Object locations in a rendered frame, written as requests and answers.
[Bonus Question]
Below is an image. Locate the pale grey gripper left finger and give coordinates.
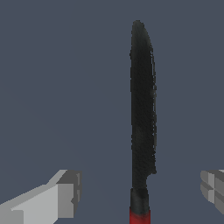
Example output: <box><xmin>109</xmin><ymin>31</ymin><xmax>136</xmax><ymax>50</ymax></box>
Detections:
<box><xmin>0</xmin><ymin>169</ymin><xmax>83</xmax><ymax>224</ymax></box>

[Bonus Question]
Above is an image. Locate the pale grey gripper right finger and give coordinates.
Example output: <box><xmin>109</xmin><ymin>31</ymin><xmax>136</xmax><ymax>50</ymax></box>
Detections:
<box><xmin>199</xmin><ymin>169</ymin><xmax>224</xmax><ymax>216</ymax></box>

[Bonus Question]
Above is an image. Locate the black knife with red handle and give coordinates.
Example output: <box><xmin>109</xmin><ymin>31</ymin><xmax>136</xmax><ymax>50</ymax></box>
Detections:
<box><xmin>129</xmin><ymin>19</ymin><xmax>158</xmax><ymax>224</ymax></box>

